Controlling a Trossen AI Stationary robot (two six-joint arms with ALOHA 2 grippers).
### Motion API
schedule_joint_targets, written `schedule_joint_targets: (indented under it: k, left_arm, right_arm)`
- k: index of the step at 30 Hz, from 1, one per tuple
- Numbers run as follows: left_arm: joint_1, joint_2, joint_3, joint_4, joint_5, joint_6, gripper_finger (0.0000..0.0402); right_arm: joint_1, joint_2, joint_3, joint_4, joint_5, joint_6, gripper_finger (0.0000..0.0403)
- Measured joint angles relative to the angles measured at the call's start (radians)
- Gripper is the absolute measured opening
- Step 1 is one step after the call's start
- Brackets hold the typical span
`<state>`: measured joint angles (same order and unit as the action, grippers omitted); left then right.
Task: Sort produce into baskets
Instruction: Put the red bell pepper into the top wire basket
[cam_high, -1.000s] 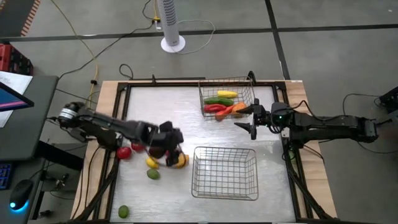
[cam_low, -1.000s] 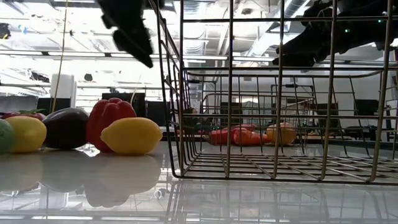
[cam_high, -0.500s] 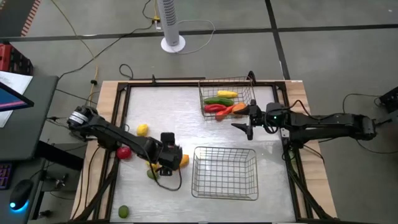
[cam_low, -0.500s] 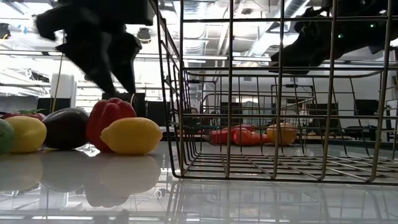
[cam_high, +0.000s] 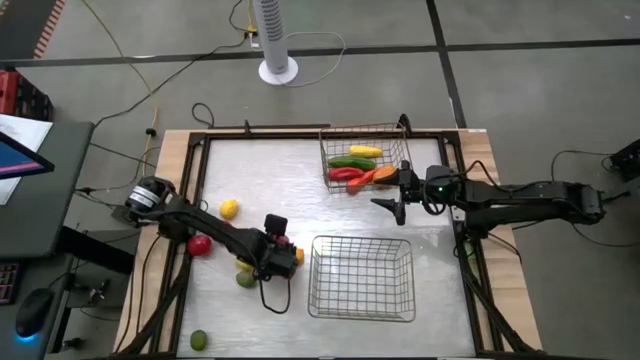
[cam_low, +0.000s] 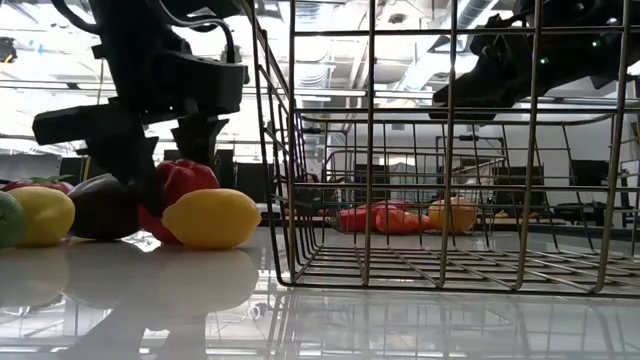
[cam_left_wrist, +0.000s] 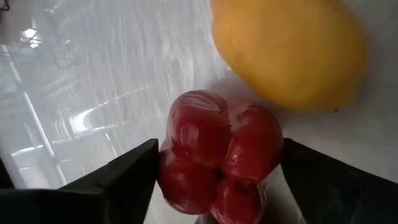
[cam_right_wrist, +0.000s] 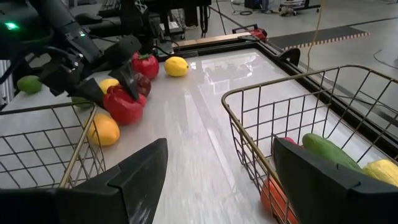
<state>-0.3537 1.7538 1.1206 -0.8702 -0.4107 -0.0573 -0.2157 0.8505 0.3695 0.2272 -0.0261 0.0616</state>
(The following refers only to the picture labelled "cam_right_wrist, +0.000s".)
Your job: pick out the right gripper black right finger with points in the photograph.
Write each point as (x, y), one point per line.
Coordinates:
(326, 199)

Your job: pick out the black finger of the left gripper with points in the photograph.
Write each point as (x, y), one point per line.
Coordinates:
(90, 91)
(124, 49)

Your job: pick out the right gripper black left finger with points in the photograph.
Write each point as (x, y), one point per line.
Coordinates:
(124, 193)

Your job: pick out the green round produce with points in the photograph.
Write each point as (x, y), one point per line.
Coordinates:
(81, 102)

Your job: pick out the yellow lemon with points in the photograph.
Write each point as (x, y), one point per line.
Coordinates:
(175, 66)
(109, 84)

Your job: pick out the red bell pepper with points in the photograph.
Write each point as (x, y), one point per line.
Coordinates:
(124, 109)

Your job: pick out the green lime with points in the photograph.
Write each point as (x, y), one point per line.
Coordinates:
(29, 84)

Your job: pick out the orange-yellow lemon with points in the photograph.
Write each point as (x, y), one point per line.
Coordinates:
(105, 130)

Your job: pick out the green cucumber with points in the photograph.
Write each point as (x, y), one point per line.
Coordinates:
(326, 149)

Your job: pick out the orange carrot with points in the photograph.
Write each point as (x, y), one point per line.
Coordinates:
(275, 202)

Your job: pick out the yellow fruit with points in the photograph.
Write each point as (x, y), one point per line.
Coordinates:
(384, 171)

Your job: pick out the small red produce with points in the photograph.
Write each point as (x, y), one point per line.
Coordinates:
(289, 140)

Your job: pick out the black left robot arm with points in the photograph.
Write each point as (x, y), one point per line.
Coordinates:
(53, 15)

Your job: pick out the black computer mouse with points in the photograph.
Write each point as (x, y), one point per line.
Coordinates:
(88, 18)

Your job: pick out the black equipment stand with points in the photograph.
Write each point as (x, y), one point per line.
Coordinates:
(183, 12)

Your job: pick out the wooden bar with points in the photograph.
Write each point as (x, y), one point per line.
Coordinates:
(214, 40)

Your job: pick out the red clamp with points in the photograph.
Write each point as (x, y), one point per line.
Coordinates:
(256, 32)

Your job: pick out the black clamp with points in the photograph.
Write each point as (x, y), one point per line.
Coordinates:
(290, 56)

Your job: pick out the black yellow hazard mat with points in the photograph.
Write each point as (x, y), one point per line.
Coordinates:
(317, 37)

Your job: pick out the wheeled equipment cart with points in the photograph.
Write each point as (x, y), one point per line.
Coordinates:
(292, 11)

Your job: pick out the black table edge frame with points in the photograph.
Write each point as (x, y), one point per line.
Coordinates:
(311, 81)

